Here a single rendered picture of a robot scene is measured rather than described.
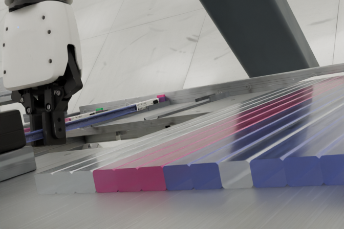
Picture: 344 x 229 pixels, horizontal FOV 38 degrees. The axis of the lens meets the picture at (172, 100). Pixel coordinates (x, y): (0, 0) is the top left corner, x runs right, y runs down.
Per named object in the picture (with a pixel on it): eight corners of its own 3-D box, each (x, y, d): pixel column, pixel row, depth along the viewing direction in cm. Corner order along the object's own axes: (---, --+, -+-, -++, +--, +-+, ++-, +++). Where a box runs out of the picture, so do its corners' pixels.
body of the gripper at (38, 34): (-12, 4, 63) (-7, 92, 62) (43, -17, 58) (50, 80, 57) (35, 14, 69) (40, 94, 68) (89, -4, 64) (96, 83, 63)
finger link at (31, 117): (14, 95, 63) (17, 149, 63) (31, 92, 62) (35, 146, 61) (34, 96, 66) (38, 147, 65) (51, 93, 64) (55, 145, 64)
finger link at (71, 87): (49, 30, 61) (30, 69, 63) (86, 65, 58) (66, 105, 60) (56, 32, 62) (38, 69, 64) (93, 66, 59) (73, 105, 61)
